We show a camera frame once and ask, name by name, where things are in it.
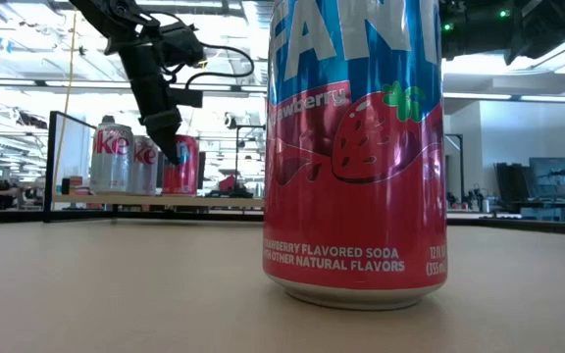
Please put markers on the black aluminium table frame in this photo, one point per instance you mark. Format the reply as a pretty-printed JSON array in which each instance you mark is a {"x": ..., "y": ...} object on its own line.
[{"x": 8, "y": 216}]

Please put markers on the red strawberry Fanta can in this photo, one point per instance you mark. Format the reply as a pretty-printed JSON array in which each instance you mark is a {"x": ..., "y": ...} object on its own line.
[
  {"x": 187, "y": 171},
  {"x": 356, "y": 211}
]

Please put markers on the dark computer monitor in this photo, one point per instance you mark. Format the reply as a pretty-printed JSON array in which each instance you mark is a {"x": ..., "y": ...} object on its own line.
[{"x": 554, "y": 176}]

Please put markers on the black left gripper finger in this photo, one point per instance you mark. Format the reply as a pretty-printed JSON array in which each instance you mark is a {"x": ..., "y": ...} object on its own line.
[{"x": 165, "y": 137}]

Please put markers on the silver Diet Coke can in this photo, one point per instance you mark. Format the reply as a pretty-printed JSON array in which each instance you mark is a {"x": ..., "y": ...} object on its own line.
[
  {"x": 145, "y": 166},
  {"x": 111, "y": 162}
]

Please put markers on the wooden tray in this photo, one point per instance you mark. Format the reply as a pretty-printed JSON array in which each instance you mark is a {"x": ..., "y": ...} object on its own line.
[{"x": 165, "y": 200}]

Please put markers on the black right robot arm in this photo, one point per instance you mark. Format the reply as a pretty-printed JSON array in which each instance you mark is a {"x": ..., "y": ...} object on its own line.
[{"x": 478, "y": 29}]

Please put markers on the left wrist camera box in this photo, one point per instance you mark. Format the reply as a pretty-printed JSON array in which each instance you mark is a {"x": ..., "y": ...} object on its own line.
[{"x": 182, "y": 46}]

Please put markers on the black stacked chairs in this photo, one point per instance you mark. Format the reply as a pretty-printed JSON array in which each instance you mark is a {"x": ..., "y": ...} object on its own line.
[{"x": 513, "y": 184}]

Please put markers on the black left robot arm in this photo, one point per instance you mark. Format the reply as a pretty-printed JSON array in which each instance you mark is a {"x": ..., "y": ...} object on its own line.
[{"x": 111, "y": 15}]

